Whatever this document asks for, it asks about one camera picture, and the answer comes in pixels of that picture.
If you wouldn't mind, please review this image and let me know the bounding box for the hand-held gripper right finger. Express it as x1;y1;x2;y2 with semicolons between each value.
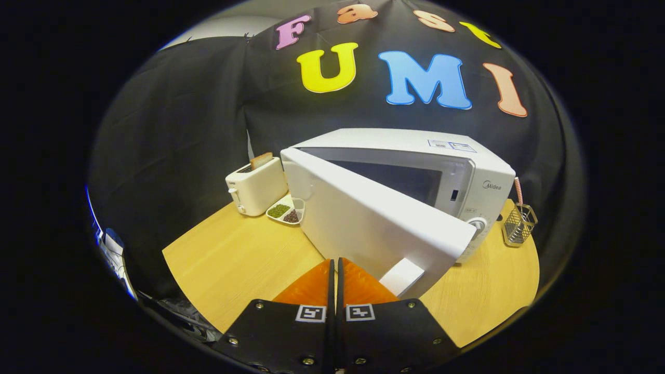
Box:
337;257;462;373

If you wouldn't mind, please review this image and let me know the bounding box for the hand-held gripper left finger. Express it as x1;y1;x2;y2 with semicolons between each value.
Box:
213;258;336;373

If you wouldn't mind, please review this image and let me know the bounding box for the white microwave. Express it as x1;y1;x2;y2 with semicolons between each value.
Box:
281;128;516;299

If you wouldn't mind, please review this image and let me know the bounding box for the white divided plate with beans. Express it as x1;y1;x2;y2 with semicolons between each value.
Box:
265;193;306;225

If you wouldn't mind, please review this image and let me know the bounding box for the white toaster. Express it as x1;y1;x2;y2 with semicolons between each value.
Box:
225;156;289;217

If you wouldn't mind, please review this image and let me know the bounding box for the black backdrop cloth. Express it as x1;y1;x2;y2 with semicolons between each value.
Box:
88;0;572;302

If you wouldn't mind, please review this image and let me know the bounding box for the metal wire mesh holder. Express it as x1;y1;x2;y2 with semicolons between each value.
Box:
502;204;538;247

